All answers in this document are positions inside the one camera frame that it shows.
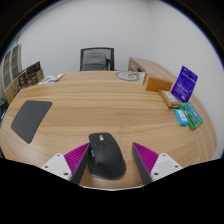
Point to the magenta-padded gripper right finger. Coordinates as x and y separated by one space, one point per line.
146 159

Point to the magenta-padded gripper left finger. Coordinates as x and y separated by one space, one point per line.
76 159

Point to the black computer mouse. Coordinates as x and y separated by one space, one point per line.
106 158

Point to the dark grey mouse pad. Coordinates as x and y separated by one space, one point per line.
30 120

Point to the small blue box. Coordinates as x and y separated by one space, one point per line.
181 117

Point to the green packet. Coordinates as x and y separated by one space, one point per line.
194 116

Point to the yellow-brown packet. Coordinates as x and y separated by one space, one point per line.
169 99

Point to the orange-brown box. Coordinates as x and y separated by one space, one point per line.
158 84

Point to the purple card package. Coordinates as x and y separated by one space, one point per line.
184 85

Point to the green and purple printed sheet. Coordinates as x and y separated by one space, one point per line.
51 78

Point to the dark office chair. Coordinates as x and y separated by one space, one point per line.
2 111

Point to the large brown cardboard box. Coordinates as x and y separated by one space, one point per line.
36 77

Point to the wooden side cabinet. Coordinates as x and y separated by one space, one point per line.
150 66

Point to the small brown cardboard box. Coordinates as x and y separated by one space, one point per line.
22 81

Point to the black mesh office chair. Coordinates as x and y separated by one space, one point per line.
96 60

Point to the black cardboard box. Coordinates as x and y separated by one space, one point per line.
33 67

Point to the wooden shelf unit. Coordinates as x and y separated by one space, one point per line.
10 70

